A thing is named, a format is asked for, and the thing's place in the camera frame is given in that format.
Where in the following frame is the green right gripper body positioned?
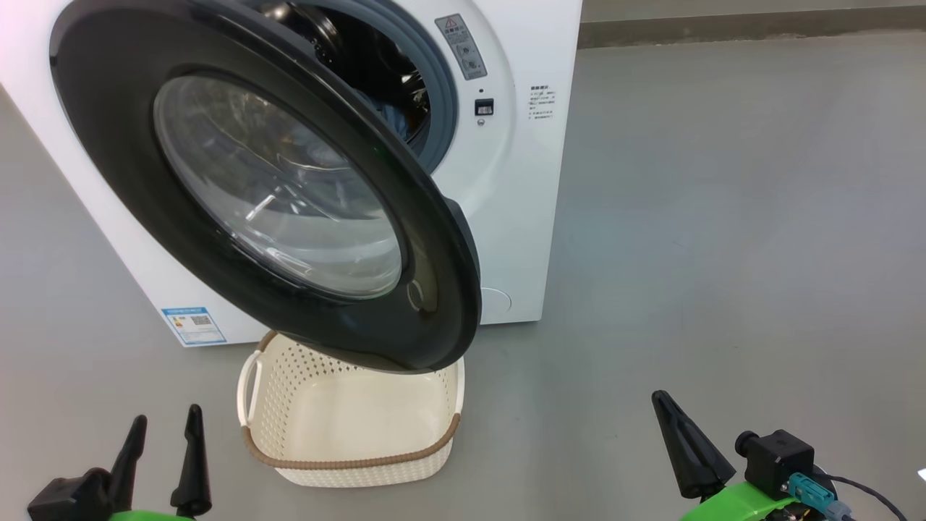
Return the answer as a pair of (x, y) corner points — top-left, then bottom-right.
(679, 481), (798, 521)

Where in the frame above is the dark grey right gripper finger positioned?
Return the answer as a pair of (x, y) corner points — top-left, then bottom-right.
(650, 390), (710, 501)
(657, 390), (737, 500)

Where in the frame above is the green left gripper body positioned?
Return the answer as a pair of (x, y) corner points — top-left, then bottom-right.
(104, 509), (197, 521)

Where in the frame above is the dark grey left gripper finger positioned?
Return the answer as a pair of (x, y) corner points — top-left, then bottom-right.
(170, 403), (213, 517)
(108, 414), (148, 512)

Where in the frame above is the black round glass washer door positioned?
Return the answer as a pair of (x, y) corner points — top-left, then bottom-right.
(48, 0), (483, 375)

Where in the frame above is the white front-load washing machine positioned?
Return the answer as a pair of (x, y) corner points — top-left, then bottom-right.
(0, 0), (584, 349)

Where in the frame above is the blue energy label sticker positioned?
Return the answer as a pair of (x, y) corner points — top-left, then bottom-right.
(161, 307), (228, 347)

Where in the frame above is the cream perforated basket brown rim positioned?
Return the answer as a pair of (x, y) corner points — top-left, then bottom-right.
(236, 331), (466, 488)

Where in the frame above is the round white filter cover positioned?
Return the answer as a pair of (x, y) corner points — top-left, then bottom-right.
(478, 287), (513, 325)

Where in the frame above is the black printed text label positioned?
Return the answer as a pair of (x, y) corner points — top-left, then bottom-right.
(527, 85), (557, 121)

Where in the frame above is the grey warning sticker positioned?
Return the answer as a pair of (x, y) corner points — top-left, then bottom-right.
(434, 13), (488, 81)

